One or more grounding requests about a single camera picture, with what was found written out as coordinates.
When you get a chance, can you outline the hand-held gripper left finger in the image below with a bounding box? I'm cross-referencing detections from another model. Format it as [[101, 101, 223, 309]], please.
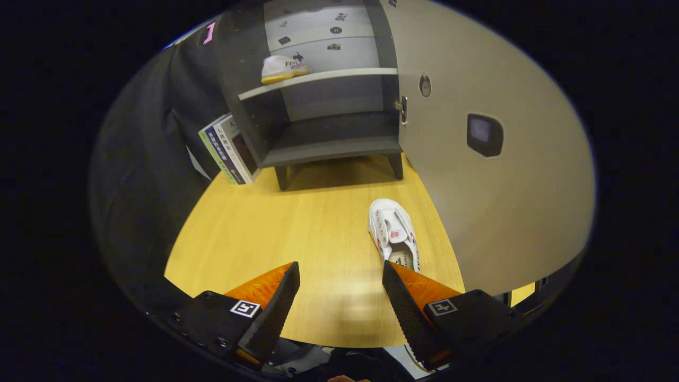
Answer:
[[164, 261, 301, 368]]

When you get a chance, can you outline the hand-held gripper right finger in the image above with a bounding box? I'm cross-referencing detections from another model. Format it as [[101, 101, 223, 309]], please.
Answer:
[[381, 260, 525, 371]]

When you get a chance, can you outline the white canvas shoe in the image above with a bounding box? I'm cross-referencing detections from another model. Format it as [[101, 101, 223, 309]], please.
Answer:
[[368, 198, 422, 274], [261, 52, 311, 84]]

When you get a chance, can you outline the dark grey shoe cabinet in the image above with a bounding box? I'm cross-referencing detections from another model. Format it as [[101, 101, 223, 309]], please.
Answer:
[[217, 0, 405, 190]]

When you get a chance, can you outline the blue spine book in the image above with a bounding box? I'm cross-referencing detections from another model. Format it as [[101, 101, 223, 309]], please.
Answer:
[[204, 119, 247, 185]]

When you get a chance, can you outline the white cover book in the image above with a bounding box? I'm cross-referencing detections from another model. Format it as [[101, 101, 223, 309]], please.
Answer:
[[217, 113, 262, 184]]

